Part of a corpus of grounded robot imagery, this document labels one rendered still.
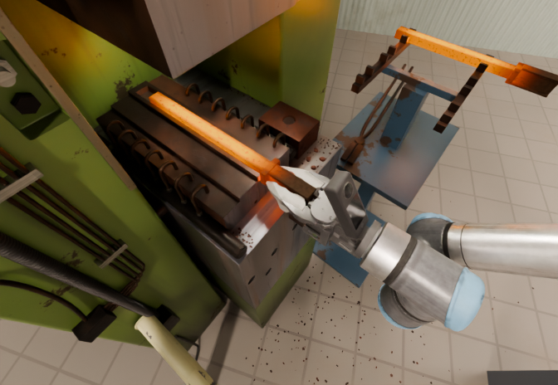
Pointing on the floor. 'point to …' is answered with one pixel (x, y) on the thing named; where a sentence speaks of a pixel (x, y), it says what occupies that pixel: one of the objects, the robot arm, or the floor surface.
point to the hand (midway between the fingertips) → (279, 176)
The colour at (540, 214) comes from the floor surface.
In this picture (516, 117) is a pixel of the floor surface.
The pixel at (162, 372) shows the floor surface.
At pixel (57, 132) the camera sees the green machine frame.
